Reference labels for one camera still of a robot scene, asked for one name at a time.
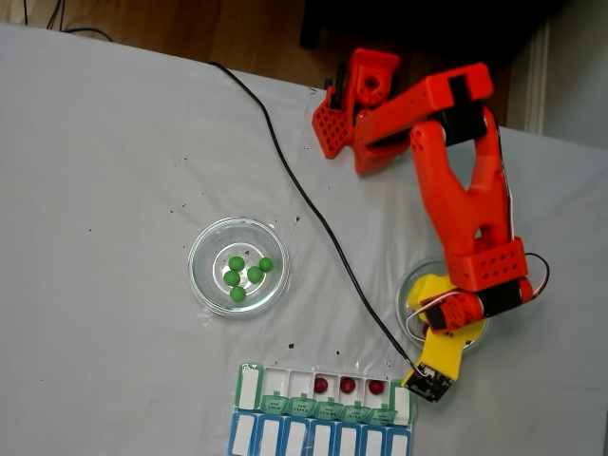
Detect white tablecloth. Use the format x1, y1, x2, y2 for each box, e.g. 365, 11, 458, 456
0, 23, 608, 456

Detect green blue pill organizer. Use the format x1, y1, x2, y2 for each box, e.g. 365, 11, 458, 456
229, 361, 419, 456

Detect black camera cable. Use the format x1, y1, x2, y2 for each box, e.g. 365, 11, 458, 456
207, 61, 423, 375

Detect black floor cable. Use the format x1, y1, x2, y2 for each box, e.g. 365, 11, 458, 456
45, 0, 115, 44

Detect dark wooden furniture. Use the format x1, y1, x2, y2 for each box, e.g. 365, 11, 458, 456
298, 0, 569, 72

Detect camera circuit board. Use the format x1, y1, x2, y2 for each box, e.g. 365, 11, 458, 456
401, 363, 453, 405

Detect clear glass bowl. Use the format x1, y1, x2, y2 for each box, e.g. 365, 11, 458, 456
394, 258, 490, 353
187, 217, 291, 319

